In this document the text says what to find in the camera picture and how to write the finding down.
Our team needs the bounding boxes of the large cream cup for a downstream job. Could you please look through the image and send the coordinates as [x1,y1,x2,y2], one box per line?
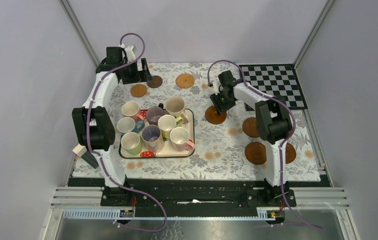
[164,96,191,123]

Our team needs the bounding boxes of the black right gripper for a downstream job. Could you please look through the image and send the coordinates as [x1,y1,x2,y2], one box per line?
[210,89,236,116]

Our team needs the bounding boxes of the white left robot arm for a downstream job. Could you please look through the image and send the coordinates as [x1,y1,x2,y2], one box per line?
[72,44,152,206]

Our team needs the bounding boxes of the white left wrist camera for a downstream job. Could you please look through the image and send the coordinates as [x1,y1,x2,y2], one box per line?
[119,44,137,63]

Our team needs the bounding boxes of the white cup green body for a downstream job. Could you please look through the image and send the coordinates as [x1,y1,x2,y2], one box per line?
[121,132,142,155]

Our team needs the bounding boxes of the dark walnut coaster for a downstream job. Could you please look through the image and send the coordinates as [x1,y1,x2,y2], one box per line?
[147,75,163,88]

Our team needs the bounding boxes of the floral tablecloth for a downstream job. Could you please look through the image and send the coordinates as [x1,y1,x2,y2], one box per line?
[119,63,320,182]

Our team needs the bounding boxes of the white cup pink front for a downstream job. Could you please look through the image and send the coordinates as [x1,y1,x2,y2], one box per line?
[170,127,195,152]

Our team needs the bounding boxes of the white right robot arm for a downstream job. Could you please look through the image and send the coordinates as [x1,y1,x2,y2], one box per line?
[208,70,294,206]

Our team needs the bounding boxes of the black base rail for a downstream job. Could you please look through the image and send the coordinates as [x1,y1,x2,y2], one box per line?
[101,179,296,218]

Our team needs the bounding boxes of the purple cup dark handle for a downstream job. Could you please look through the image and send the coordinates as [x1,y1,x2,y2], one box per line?
[145,103,165,125]

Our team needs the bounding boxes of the brown ridged wooden coaster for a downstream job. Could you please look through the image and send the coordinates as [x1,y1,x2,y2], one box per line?
[244,142,267,165]

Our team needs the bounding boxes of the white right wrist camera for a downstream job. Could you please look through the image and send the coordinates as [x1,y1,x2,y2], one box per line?
[208,80,222,95]

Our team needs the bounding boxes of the light bamboo coaster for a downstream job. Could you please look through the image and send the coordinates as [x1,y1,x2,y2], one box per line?
[130,83,147,98]

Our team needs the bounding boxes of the cream tray with black rim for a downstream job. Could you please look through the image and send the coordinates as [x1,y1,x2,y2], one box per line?
[119,106,195,159]

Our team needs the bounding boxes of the woven rattan coaster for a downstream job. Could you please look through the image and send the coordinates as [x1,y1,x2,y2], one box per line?
[175,73,195,89]

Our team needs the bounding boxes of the white cup blue handle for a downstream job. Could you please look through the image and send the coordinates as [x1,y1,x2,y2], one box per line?
[116,117,145,135]

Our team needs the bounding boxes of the white cup pink handle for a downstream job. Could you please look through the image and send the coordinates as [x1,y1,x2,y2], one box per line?
[121,101,145,122]

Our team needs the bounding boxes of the wooden block pieces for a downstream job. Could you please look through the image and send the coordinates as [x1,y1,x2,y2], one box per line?
[73,144,99,169]

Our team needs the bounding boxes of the lilac cup centre front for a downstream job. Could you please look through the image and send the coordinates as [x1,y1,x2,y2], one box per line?
[141,125,165,153]

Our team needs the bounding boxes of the white cup yellow handle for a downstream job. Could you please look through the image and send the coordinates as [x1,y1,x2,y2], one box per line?
[158,114,184,139]

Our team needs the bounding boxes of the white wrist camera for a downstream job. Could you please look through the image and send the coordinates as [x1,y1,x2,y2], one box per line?
[208,80,222,95]
[119,44,137,63]

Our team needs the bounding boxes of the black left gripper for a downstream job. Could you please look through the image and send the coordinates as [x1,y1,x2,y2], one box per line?
[119,57,153,84]

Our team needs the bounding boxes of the black white chessboard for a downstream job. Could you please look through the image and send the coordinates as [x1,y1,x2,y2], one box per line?
[240,64,307,110]

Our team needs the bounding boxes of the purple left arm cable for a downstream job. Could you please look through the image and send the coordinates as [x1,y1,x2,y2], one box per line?
[86,32,169,233]

